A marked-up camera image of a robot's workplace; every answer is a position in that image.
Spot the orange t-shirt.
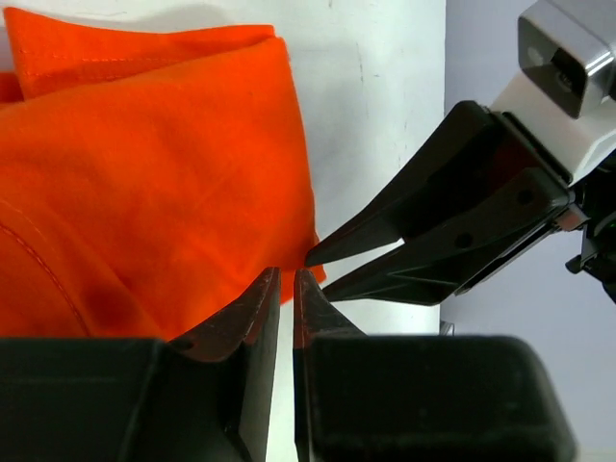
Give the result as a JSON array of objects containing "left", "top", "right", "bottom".
[{"left": 1, "top": 8, "right": 319, "bottom": 339}]

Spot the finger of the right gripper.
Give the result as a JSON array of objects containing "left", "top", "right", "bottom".
[{"left": 305, "top": 101, "right": 572, "bottom": 266}]

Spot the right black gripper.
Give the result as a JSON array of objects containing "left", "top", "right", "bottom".
[{"left": 323, "top": 151, "right": 616, "bottom": 306}]

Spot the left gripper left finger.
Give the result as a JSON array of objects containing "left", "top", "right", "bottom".
[{"left": 1, "top": 269, "right": 281, "bottom": 461}]

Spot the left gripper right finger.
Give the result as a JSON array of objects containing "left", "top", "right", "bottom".
[{"left": 293, "top": 269, "right": 578, "bottom": 462}]

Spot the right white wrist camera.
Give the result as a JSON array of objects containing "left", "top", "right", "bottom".
[{"left": 491, "top": 0, "right": 615, "bottom": 184}]

